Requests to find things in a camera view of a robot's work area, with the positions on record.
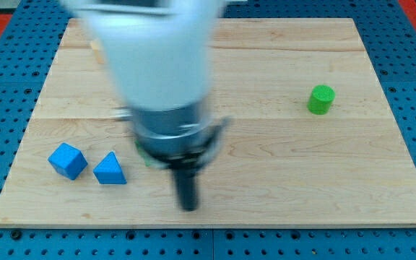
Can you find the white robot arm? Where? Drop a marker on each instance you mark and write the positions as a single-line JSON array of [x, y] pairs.
[[157, 54]]

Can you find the wooden board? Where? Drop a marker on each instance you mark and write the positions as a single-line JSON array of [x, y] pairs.
[[280, 166]]

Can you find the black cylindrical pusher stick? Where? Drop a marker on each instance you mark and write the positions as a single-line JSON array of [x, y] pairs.
[[186, 188]]

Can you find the blue triangle block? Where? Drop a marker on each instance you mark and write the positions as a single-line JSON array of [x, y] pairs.
[[108, 170]]

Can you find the blue cube block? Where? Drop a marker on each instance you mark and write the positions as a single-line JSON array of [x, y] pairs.
[[67, 161]]

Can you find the green cylinder block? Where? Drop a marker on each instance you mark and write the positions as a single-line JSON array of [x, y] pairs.
[[321, 99]]

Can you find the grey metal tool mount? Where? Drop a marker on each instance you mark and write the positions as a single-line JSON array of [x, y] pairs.
[[184, 137]]

